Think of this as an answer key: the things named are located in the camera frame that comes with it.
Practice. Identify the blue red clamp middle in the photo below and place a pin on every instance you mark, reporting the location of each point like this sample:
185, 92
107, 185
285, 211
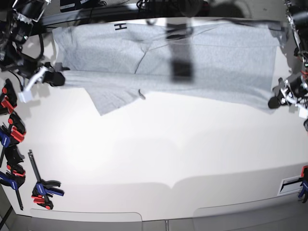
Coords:
12, 134

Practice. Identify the blue red clamp lower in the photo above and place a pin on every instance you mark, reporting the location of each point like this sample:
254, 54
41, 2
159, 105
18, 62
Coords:
15, 175

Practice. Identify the dark object right edge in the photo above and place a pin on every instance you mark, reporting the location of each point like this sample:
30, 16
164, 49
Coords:
306, 125

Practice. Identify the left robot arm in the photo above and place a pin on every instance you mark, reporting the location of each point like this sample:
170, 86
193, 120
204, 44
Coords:
297, 16

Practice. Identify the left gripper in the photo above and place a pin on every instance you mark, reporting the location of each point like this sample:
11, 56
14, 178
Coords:
290, 92

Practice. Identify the aluminium rail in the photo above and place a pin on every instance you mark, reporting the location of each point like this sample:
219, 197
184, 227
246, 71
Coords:
88, 13

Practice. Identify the blue bar clamp front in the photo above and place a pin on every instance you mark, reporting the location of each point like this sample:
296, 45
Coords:
43, 190

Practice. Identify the white label plate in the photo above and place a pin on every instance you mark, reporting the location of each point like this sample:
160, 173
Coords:
290, 185

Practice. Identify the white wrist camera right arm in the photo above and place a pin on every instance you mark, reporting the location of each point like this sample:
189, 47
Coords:
25, 96

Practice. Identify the red black clamp top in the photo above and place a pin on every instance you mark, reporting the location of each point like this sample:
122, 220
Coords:
8, 98

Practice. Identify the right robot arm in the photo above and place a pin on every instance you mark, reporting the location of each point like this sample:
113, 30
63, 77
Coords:
22, 18

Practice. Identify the grey T-shirt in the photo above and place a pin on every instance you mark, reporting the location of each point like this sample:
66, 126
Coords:
117, 64

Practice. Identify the blue red clamp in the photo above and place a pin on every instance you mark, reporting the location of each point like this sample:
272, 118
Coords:
12, 134
15, 175

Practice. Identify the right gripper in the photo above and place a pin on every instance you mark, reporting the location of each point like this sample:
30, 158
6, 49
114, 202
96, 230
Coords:
42, 72

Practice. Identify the blue clamp right edge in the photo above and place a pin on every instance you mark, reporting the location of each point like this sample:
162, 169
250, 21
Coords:
304, 184

